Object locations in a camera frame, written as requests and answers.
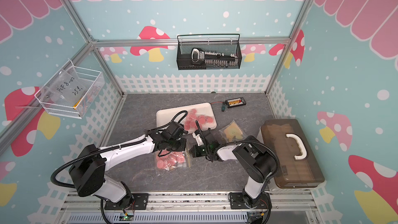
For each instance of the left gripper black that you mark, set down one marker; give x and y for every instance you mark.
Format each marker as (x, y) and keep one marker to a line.
(183, 145)

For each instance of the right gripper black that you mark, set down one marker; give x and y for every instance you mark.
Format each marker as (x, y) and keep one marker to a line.
(195, 154)

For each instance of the ziploc bag with pink cookies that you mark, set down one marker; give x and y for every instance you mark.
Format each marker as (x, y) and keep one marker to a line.
(168, 161)
(232, 132)

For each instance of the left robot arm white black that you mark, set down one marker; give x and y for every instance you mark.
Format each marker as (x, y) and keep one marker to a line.
(86, 174)

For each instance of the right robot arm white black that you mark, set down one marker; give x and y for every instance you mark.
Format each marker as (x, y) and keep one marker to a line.
(259, 161)

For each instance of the pile of pink cookies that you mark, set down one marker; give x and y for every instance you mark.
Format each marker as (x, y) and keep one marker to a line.
(205, 121)

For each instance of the clear plastic bag with writing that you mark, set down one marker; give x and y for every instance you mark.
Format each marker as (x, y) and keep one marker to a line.
(66, 88)

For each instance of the white plastic tray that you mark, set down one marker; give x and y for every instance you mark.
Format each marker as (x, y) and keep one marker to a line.
(165, 116)

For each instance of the black box with orange items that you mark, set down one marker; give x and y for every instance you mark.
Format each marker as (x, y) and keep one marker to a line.
(236, 102)

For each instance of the socket set in basket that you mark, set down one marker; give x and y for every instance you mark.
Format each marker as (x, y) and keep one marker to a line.
(214, 60)

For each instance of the yellow item in white basket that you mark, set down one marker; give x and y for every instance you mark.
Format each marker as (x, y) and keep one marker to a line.
(82, 103)

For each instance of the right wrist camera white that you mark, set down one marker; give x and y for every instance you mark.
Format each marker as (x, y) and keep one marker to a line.
(197, 136)

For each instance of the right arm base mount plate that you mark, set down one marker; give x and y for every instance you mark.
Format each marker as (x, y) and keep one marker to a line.
(239, 200)

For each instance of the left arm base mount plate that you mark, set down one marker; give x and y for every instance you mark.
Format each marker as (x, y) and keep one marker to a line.
(138, 201)

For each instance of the black wire mesh basket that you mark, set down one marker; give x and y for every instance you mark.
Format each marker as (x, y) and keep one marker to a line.
(222, 43)

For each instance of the brown toolbox with white handle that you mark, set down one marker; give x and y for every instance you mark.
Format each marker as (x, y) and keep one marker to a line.
(299, 169)

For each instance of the white wire wall basket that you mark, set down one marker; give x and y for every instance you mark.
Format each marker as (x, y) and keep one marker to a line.
(92, 79)

